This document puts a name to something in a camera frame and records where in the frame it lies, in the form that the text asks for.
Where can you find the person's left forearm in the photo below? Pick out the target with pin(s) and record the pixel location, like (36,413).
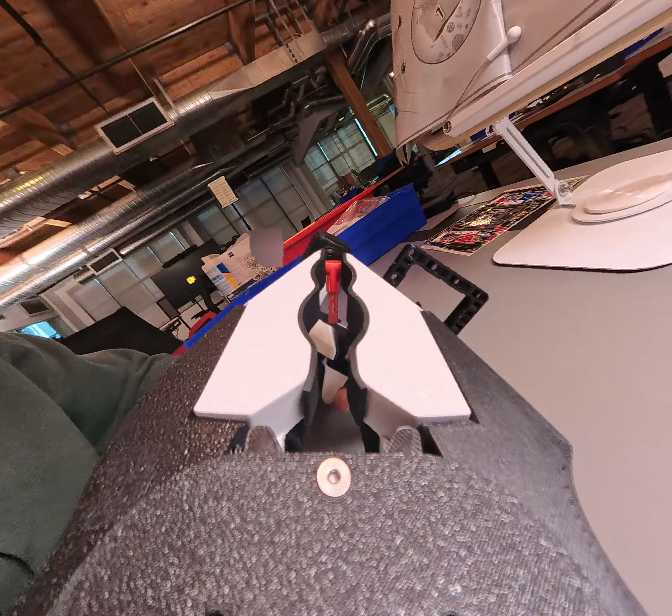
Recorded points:
(52,416)

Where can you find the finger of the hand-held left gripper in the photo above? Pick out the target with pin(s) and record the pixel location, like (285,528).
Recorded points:
(321,338)
(332,382)

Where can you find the lego instruction booklet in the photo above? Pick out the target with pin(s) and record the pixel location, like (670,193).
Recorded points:
(446,23)

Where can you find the silver ventilation duct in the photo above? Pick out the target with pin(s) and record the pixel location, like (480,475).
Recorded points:
(52,269)
(78,170)

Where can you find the red lego pin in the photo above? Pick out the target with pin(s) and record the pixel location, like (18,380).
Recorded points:
(332,285)

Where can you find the person's right hand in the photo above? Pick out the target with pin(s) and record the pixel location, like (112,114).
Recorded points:
(341,399)

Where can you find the black flat panel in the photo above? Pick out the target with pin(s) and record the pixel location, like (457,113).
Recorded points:
(120,332)

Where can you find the hanging paper sheet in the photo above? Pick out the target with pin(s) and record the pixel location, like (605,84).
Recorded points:
(223,192)

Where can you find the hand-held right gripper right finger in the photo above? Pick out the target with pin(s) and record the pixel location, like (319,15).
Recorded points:
(409,364)

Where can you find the black lego frame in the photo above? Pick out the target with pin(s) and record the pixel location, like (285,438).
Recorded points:
(446,275)

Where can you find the red bag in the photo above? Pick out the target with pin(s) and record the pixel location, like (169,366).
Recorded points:
(202,323)

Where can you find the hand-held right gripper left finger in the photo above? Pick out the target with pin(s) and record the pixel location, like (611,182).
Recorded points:
(257,359)

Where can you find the white book stand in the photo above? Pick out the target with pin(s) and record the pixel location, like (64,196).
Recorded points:
(603,243)

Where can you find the clear plastic bag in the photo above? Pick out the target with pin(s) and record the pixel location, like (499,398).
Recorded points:
(362,212)

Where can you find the black monitor screen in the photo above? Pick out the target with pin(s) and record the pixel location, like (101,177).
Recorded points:
(178,269)

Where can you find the white blue cardboard box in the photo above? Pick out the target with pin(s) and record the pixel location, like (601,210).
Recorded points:
(220,272)

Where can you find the white ceiling vent grille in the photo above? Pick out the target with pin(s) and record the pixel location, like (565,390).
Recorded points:
(134,125)

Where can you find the colourful sticker sheet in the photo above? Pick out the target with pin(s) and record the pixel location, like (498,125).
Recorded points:
(488,222)

